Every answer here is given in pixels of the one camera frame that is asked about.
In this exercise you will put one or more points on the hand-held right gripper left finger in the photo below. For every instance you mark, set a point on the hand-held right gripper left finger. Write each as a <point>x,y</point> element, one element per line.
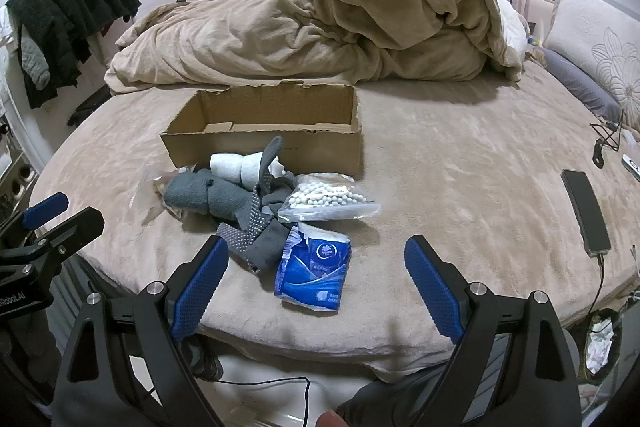
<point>200,287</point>

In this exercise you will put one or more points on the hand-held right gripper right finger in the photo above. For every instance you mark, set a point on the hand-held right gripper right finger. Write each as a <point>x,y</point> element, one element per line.
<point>435,287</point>

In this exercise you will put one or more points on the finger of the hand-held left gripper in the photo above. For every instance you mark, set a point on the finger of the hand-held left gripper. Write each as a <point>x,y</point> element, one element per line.
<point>70,234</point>
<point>45,209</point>

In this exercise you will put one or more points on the grey dotted sock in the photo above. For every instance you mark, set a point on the grey dotted sock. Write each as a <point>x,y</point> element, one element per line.
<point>250,242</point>

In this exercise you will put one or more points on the clear plastic bag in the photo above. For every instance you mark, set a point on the clear plastic bag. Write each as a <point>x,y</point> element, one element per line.
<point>150,192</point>

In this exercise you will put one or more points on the grey socks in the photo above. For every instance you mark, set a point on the grey socks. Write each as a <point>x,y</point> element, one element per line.
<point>195,194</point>

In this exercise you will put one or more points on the blue tissue pack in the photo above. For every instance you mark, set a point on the blue tissue pack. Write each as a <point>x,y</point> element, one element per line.
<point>310,267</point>

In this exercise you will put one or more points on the white socks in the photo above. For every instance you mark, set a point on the white socks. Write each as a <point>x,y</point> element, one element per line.
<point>230,167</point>

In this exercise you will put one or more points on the bag of white beads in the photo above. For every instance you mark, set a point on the bag of white beads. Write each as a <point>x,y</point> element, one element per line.
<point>325,197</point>

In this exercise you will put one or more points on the grey dotted work glove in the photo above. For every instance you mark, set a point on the grey dotted work glove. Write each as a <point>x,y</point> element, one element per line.
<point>274,152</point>

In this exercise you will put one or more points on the brown cardboard box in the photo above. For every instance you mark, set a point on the brown cardboard box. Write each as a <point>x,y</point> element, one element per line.
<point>300,152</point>

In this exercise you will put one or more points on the bed with beige sheet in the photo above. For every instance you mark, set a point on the bed with beige sheet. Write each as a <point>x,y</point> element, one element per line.
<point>475,187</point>

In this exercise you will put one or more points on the black bag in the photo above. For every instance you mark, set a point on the black bag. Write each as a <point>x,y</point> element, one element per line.
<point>90,104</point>

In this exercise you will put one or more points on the person's leg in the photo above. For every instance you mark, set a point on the person's leg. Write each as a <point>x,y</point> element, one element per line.
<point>395,407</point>

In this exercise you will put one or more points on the black smartphone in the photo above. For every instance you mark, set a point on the black smartphone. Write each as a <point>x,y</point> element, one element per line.
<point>585,212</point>

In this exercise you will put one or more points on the trash bin with paper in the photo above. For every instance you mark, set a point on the trash bin with paper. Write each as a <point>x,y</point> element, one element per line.
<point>600,347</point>

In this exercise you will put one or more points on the pile of dark clothes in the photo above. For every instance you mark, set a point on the pile of dark clothes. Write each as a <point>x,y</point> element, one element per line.
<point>60,22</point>

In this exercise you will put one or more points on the black phone stand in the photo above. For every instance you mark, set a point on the black phone stand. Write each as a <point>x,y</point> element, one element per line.
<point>597,152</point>

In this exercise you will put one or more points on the white remote control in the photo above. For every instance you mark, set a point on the white remote control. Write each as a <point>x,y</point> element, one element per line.
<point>631,167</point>

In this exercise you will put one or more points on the grey pillow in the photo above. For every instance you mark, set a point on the grey pillow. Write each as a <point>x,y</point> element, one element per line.
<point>575,82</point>

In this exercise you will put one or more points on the beige fleece blanket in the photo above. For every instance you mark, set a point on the beige fleece blanket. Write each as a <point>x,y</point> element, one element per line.
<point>300,32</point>

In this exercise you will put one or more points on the white floral pillow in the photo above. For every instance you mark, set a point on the white floral pillow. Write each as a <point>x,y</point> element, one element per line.
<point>600,47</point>

